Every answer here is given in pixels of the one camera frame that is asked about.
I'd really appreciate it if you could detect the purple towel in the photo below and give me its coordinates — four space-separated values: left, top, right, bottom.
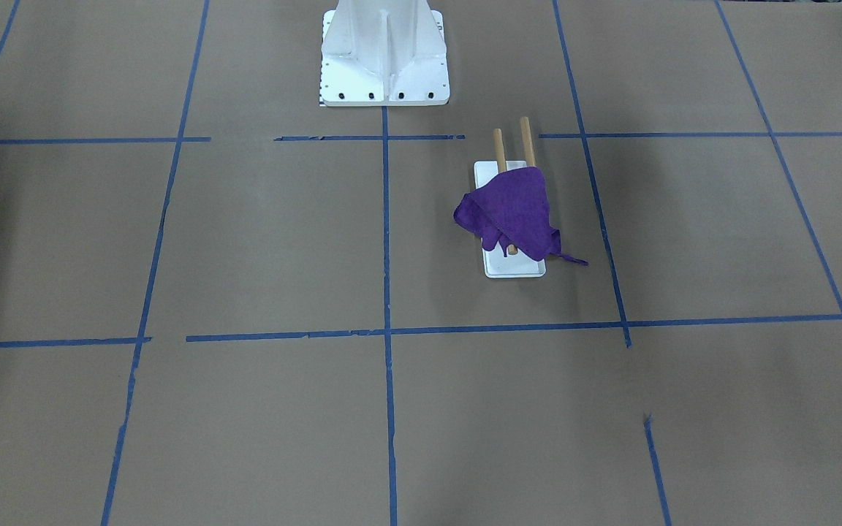
453 166 589 266

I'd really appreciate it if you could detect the white rack base tray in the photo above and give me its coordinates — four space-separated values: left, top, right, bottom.
472 160 547 279

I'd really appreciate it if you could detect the wooden rack bar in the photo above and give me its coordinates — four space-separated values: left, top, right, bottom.
493 129 519 256
519 116 536 167

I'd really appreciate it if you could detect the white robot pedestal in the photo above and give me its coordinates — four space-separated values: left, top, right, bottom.
319 1 451 107

